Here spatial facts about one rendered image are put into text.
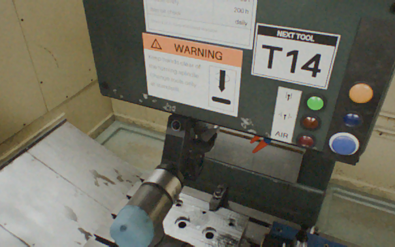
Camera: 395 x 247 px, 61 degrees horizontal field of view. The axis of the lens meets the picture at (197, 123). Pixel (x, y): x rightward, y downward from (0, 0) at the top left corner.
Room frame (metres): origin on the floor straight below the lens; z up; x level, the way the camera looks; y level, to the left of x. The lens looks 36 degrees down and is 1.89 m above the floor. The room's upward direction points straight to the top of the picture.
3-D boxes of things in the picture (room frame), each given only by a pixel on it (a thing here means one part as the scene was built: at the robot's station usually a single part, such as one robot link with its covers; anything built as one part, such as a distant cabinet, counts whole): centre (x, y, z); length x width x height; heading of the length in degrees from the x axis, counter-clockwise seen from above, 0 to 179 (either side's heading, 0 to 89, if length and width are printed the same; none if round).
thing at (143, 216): (0.40, 0.10, 1.39); 0.11 x 0.08 x 0.09; 155
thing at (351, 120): (0.35, -0.20, 1.65); 0.02 x 0.01 x 0.02; 65
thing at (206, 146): (0.59, -0.01, 1.42); 0.09 x 0.05 x 0.02; 142
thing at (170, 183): (0.47, 0.07, 1.40); 0.08 x 0.05 x 0.08; 65
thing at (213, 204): (0.81, -0.08, 0.97); 0.13 x 0.03 x 0.15; 155
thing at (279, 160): (1.06, -0.20, 1.16); 0.48 x 0.05 x 0.51; 65
